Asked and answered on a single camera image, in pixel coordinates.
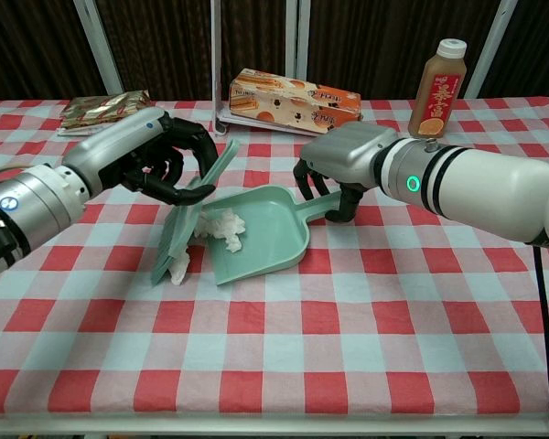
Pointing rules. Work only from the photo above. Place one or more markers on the gold foil snack package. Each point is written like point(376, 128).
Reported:
point(100, 110)

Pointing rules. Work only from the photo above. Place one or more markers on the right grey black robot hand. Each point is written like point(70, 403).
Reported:
point(347, 151)

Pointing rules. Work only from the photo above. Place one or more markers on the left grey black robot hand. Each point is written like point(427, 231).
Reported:
point(114, 146)

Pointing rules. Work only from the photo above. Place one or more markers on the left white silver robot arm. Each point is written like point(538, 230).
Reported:
point(32, 201)

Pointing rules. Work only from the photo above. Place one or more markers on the white L-shaped metal bracket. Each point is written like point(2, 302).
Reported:
point(216, 68)

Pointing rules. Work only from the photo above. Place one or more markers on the white vertical frame bar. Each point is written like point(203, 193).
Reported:
point(297, 36)

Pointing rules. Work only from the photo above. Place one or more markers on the orange biscuit box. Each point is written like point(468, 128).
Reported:
point(297, 107)

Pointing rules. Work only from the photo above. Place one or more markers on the brown juice bottle white cap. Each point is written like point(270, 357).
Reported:
point(437, 91)

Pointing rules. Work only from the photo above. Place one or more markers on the red white checkered tablecloth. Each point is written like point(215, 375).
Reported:
point(274, 329)

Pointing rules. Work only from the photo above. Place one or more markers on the dark brown curtain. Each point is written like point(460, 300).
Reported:
point(164, 46)

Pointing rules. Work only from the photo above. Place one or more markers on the green plastic dustpan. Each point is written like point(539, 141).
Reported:
point(270, 228)

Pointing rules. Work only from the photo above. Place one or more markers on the green plastic hand brush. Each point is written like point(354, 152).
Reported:
point(178, 228)

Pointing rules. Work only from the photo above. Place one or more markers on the white slanted frame bar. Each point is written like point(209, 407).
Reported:
point(98, 46)
point(491, 46)

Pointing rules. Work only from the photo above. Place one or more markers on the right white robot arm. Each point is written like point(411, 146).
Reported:
point(485, 183)

